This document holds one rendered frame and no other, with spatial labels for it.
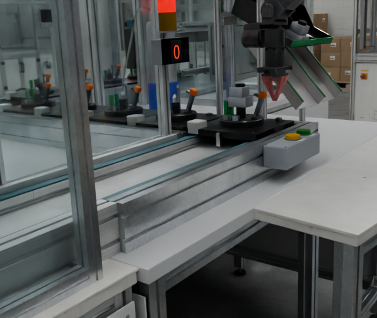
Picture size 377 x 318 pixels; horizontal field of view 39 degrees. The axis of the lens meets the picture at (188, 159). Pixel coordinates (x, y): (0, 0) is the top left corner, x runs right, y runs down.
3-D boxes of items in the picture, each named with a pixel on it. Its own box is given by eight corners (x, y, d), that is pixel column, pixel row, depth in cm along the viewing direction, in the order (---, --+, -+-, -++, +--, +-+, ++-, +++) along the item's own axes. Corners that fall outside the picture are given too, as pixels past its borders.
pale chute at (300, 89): (318, 105, 183) (326, 96, 180) (295, 110, 174) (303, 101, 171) (272, 46, 192) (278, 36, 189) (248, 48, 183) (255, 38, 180)
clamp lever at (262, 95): (260, 116, 161) (268, 93, 157) (256, 117, 159) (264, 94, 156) (250, 111, 162) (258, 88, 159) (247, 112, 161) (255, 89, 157)
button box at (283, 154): (319, 153, 153) (320, 132, 151) (286, 170, 137) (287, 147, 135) (297, 150, 157) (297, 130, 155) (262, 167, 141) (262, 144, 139)
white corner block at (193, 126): (207, 132, 163) (207, 119, 162) (199, 135, 160) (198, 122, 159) (195, 131, 166) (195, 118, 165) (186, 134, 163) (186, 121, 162)
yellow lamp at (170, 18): (180, 29, 150) (179, 12, 149) (169, 30, 146) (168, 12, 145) (166, 30, 153) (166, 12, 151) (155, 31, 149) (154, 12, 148)
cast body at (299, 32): (306, 45, 176) (314, 24, 173) (298, 45, 174) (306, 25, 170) (287, 34, 181) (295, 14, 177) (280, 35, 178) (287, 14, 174)
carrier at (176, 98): (226, 120, 182) (224, 84, 179) (183, 134, 163) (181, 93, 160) (170, 116, 196) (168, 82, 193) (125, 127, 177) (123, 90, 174)
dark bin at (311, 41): (313, 45, 179) (322, 24, 175) (290, 48, 170) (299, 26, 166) (255, 12, 194) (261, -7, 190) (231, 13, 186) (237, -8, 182)
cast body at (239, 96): (253, 105, 163) (253, 82, 161) (245, 108, 159) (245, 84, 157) (230, 104, 168) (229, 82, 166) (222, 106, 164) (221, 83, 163)
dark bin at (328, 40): (331, 43, 190) (339, 23, 187) (310, 45, 182) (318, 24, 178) (274, 12, 206) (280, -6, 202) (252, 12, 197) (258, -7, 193)
